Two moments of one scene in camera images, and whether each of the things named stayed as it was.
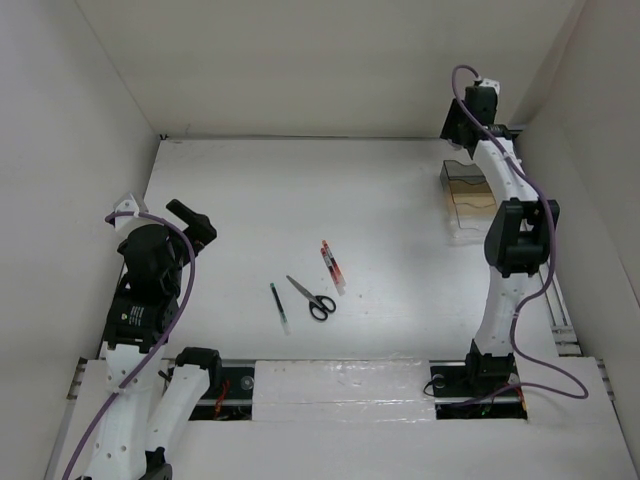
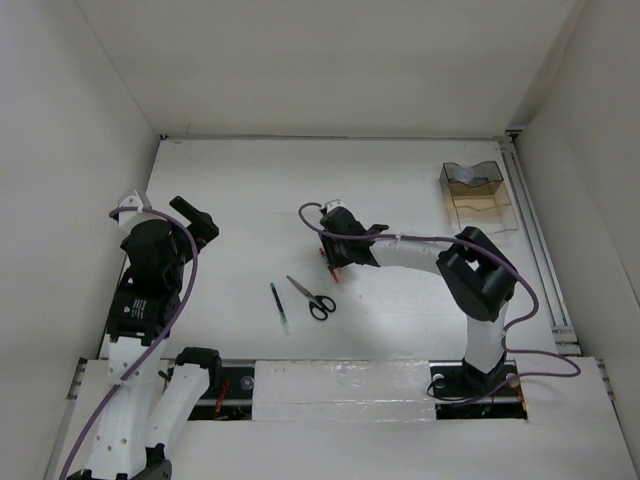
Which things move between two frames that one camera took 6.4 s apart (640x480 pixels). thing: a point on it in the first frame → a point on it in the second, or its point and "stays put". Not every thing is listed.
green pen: [281, 309] stays put
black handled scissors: [319, 305] stays put
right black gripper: [450, 130] → [334, 258]
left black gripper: [199, 229] stays put
